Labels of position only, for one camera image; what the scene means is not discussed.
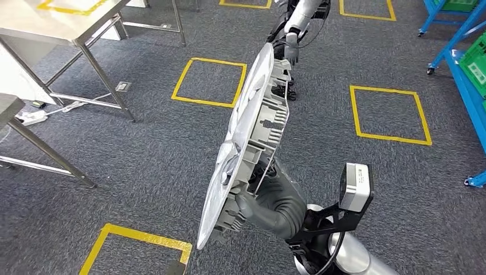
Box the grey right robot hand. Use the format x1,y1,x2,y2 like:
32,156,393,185
235,161,308,241

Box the grey plastic wheel hubcap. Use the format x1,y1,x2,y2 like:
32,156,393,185
196,42,293,252

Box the blue metal shelf rack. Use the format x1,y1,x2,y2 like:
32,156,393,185
426,0,486,190
417,0,481,38

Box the steel workbench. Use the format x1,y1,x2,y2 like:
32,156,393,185
0,0,187,123

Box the yellow floor tape square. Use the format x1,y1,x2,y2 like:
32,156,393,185
171,57,248,109
218,0,273,10
339,0,398,22

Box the silver black humanoid robot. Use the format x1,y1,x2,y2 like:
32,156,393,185
265,0,332,103

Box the green plastic crate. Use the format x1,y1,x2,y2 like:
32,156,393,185
458,32,486,99
433,0,479,12

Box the white power strip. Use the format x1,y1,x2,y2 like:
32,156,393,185
15,110,49,127

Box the steel table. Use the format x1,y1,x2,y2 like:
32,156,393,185
0,93,97,190

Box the white board panel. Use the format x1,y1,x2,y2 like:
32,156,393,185
0,42,58,106

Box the black camera cable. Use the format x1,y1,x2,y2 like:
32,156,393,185
311,231,347,275

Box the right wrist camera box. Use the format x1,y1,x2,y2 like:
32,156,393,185
287,163,375,248

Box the white power strip cord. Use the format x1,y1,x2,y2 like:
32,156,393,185
45,92,113,115

